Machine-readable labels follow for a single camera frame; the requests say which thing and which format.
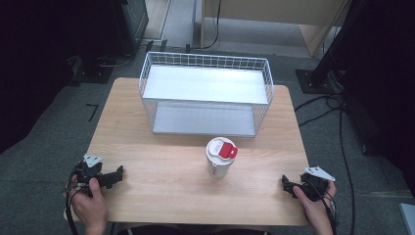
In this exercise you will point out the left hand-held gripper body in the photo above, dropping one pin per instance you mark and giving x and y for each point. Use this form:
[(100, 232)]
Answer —
[(88, 171)]

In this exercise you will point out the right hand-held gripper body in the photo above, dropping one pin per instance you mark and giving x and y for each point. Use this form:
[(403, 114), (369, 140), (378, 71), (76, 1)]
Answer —
[(315, 186)]

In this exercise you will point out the person's right hand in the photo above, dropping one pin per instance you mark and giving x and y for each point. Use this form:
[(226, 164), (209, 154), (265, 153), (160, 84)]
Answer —
[(313, 210)]

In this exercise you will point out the person's left hand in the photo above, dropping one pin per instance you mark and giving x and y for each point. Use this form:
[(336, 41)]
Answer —
[(88, 205)]

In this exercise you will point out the white cup with red lid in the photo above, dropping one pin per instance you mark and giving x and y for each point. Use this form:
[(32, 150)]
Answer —
[(221, 156)]

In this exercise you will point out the white flat object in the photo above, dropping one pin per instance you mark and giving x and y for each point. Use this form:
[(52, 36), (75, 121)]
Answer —
[(409, 218)]

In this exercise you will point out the dark curtain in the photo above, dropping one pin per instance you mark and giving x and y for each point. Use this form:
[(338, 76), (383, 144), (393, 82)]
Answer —
[(39, 65)]

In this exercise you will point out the black metal stand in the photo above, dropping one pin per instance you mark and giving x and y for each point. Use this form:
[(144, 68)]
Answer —
[(326, 65)]

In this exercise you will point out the black cabinet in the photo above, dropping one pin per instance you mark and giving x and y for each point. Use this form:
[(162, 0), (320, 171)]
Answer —
[(130, 23)]

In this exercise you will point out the light wooden furniture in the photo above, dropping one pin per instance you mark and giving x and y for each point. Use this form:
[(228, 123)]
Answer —
[(277, 11)]

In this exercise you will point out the black stand base plate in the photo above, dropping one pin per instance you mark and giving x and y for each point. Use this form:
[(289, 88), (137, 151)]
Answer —
[(93, 73)]

